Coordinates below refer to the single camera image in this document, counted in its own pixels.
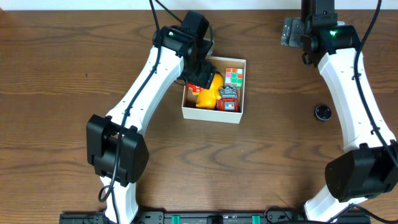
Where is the red ball with white letters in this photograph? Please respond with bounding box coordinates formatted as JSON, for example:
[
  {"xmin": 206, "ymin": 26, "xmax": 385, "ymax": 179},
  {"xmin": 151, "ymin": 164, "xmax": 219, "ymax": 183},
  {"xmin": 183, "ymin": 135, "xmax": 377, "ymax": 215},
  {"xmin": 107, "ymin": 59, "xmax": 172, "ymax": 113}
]
[{"xmin": 186, "ymin": 83, "xmax": 204, "ymax": 96}]

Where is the orange toy dinosaur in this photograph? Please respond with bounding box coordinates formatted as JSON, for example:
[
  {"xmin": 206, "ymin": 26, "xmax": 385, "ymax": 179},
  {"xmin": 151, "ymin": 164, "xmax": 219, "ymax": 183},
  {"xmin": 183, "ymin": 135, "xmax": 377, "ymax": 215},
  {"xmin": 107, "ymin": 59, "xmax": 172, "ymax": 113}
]
[{"xmin": 195, "ymin": 73, "xmax": 224, "ymax": 110}]

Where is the multicolour puzzle cube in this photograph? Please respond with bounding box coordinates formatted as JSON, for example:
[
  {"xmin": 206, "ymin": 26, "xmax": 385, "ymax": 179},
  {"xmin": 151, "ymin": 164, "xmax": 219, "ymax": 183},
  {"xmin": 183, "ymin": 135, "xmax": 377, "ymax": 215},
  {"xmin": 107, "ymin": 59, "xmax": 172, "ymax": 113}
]
[{"xmin": 224, "ymin": 67, "xmax": 244, "ymax": 90}]

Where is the red grey toy fire truck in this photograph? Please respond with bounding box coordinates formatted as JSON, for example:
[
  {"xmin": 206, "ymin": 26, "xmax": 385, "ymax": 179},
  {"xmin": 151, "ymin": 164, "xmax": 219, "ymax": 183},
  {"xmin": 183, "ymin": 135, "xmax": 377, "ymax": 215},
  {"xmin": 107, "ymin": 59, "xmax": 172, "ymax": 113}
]
[{"xmin": 216, "ymin": 86, "xmax": 239, "ymax": 112}]

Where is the small black round cap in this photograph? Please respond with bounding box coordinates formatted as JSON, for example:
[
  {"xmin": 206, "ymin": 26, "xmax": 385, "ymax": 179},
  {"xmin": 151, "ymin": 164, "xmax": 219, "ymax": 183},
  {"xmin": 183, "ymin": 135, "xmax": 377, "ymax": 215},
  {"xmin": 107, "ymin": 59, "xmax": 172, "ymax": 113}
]
[{"xmin": 314, "ymin": 105, "xmax": 332, "ymax": 121}]

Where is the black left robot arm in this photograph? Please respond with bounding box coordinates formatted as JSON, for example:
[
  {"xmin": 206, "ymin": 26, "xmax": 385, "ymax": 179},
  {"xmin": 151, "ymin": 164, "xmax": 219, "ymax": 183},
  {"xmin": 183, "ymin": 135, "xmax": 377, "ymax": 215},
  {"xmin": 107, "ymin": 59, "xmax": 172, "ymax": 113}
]
[{"xmin": 86, "ymin": 11, "xmax": 216, "ymax": 223}]

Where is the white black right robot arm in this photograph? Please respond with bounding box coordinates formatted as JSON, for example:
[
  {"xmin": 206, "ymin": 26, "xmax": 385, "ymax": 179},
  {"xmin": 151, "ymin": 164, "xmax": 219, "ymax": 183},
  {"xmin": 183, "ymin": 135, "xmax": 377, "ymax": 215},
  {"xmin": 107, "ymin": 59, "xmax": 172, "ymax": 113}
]
[{"xmin": 300, "ymin": 1, "xmax": 397, "ymax": 223}]

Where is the open cardboard box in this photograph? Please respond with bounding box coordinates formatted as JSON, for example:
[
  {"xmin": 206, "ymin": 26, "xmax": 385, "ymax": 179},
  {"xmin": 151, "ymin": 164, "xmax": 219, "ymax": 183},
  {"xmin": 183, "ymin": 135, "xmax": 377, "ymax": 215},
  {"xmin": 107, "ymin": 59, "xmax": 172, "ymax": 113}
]
[{"xmin": 182, "ymin": 57, "xmax": 246, "ymax": 124}]

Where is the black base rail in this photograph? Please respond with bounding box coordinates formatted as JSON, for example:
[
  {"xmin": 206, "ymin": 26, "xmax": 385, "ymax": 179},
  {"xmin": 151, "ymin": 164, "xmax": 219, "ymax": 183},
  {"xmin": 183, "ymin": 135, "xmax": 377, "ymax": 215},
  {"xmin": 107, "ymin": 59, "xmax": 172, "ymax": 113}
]
[{"xmin": 58, "ymin": 210, "xmax": 371, "ymax": 224}]

